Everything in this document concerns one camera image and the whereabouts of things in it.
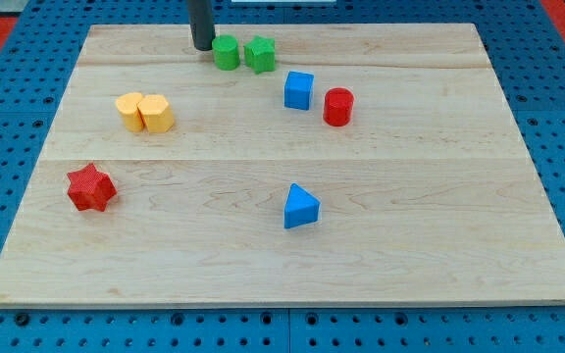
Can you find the yellow hexagon block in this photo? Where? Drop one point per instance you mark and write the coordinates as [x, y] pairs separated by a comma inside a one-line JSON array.
[[156, 112]]

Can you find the blue triangle block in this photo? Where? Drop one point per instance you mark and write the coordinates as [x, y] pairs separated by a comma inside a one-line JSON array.
[[301, 207]]

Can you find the light wooden board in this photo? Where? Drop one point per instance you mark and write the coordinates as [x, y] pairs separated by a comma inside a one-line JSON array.
[[429, 196]]

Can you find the blue cube block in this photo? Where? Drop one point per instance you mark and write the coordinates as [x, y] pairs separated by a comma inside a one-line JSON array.
[[298, 90]]

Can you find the red cylinder block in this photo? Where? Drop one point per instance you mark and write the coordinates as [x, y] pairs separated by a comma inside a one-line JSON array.
[[338, 106]]

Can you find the green star block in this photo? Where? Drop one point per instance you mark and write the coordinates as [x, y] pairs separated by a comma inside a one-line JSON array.
[[260, 54]]

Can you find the green cylinder block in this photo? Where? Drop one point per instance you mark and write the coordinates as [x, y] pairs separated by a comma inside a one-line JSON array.
[[225, 52]]

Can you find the yellow rounded block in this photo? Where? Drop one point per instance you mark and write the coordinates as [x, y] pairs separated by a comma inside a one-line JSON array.
[[127, 106]]

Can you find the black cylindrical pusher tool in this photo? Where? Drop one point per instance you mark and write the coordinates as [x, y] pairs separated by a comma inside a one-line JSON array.
[[201, 21]]

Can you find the red star block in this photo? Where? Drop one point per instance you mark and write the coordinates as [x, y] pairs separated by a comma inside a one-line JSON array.
[[90, 189]]

